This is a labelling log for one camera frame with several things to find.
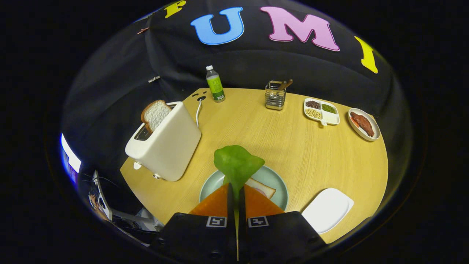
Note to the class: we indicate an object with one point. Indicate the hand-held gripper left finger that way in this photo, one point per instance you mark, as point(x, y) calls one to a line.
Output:
point(231, 209)

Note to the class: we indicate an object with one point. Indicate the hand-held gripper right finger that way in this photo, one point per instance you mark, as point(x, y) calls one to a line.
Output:
point(242, 207)

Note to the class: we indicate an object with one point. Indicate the green lettuce leaf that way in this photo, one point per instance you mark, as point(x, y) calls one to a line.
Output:
point(238, 165)

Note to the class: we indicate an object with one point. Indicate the toast bread slice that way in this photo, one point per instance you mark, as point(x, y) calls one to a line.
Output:
point(155, 114)

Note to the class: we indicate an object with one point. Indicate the bread slice with ham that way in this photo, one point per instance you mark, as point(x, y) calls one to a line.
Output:
point(262, 189)

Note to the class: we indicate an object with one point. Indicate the pale teal round plate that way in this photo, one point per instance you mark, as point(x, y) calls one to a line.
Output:
point(273, 183)

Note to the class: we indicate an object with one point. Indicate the white square plate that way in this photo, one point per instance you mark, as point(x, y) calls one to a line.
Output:
point(326, 211)

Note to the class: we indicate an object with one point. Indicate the white toaster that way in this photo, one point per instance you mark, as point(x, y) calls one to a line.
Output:
point(168, 146)

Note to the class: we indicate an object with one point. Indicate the clear bottle with green label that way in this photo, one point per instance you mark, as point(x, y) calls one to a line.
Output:
point(215, 88)

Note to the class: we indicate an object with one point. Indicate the white divided dish with beans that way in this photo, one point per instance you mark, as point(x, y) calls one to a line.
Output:
point(331, 118)

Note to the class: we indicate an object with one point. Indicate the black backdrop cloth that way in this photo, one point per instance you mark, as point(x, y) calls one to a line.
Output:
point(256, 66)

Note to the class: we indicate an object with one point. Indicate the red meat slices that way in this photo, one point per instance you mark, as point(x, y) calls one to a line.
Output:
point(362, 124)

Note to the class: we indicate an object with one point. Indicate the white clip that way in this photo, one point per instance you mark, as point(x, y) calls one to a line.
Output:
point(154, 79)

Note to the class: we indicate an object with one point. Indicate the white round plate with meat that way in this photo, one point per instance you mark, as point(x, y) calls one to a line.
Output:
point(368, 116)

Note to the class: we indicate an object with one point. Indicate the pink clip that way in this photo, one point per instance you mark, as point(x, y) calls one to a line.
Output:
point(143, 30)

